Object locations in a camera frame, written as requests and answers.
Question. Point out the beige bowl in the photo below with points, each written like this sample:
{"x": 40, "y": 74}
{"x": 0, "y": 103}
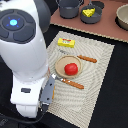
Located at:
{"x": 122, "y": 14}

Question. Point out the red toy tomato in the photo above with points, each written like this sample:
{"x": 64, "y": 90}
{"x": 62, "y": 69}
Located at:
{"x": 71, "y": 69}

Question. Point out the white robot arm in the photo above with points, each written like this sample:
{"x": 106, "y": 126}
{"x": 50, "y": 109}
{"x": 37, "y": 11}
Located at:
{"x": 23, "y": 49}

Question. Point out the yellow toy cheese wedge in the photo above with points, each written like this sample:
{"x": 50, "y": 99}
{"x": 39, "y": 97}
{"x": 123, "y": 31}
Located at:
{"x": 88, "y": 12}

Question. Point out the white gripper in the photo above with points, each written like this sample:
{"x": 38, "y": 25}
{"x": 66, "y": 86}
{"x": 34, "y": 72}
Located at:
{"x": 28, "y": 96}

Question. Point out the beige woven placemat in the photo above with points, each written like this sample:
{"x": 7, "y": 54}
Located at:
{"x": 76, "y": 105}

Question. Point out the grey toy saucepan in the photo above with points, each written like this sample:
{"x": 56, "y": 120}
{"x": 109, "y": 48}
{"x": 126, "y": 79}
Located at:
{"x": 95, "y": 17}

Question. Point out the yellow toy butter box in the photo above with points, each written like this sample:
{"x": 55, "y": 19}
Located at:
{"x": 66, "y": 42}

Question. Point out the grey toy pot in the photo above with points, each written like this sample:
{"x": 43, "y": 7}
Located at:
{"x": 69, "y": 8}

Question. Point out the round beige toy plate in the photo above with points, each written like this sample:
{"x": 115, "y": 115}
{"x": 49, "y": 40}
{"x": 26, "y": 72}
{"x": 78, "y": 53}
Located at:
{"x": 63, "y": 61}

